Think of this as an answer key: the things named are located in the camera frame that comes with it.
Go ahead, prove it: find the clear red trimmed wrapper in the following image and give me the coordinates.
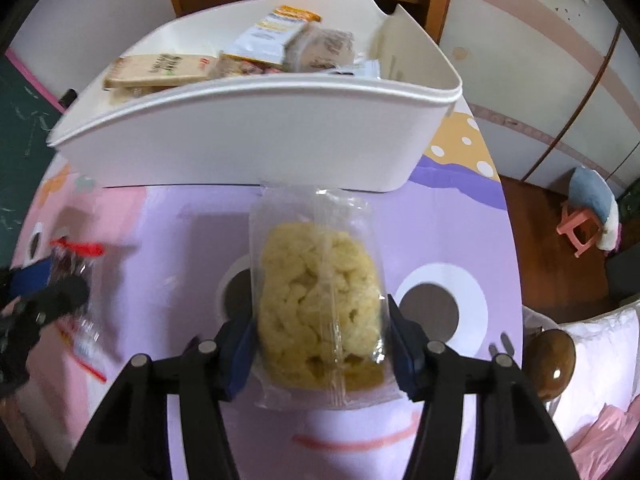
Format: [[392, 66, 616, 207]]
[[49, 236, 107, 384]]

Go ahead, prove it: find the yellow puffed snack bag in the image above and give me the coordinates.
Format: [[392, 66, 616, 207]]
[[250, 183, 400, 411]]

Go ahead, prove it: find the brown wafer cracker pack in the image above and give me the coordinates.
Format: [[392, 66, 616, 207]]
[[102, 53, 218, 90]]

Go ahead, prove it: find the grey orange snack bar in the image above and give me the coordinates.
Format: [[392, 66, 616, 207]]
[[224, 6, 322, 66]]

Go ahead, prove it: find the brown wooden bedpost knob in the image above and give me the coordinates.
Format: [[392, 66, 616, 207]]
[[522, 328, 576, 403]]

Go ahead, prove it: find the white pillow on bed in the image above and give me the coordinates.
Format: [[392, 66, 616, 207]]
[[523, 302, 639, 446]]

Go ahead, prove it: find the pink purple cartoon tablecloth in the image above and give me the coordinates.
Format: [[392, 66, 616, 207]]
[[14, 102, 523, 479]]

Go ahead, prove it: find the pink plastic stool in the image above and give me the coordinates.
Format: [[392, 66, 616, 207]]
[[555, 200, 602, 258]]

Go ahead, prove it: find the blue white plush cushion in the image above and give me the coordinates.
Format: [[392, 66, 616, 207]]
[[568, 166, 620, 252]]

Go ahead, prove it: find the white plastic storage bin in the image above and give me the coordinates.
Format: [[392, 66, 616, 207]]
[[47, 0, 462, 192]]

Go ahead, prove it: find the clear wrapped bread pack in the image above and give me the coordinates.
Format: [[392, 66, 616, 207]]
[[283, 27, 355, 73]]

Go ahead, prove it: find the green chalkboard pink frame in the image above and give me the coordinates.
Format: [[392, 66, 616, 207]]
[[0, 56, 61, 266]]

